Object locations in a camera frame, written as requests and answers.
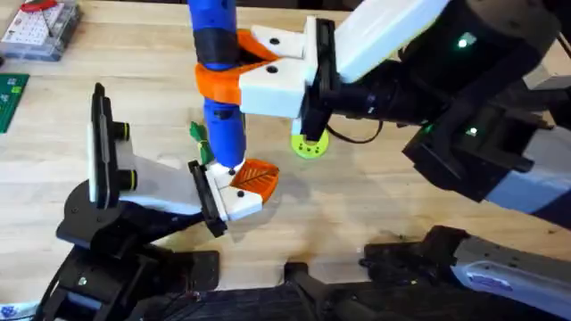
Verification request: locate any green toy vegetable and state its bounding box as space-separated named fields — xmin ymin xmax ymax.
xmin=188 ymin=120 xmax=216 ymax=167

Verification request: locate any green disc with holes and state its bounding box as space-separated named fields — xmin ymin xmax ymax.
xmin=290 ymin=128 xmax=331 ymax=161

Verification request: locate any left wrist black upright plate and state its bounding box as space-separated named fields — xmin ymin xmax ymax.
xmin=87 ymin=82 xmax=113 ymax=210

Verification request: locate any green board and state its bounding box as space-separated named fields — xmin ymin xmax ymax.
xmin=0 ymin=73 xmax=30 ymax=135

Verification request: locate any clear plastic parts box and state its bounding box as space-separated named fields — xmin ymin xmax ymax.
xmin=0 ymin=0 xmax=82 ymax=62

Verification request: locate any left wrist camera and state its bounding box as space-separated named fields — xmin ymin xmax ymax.
xmin=110 ymin=120 xmax=140 ymax=193

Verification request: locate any black cable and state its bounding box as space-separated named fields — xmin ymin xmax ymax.
xmin=327 ymin=120 xmax=385 ymax=145

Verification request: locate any black rail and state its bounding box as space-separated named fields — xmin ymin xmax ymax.
xmin=146 ymin=287 xmax=571 ymax=321

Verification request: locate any red handled tool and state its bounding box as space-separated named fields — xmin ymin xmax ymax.
xmin=19 ymin=0 xmax=60 ymax=13

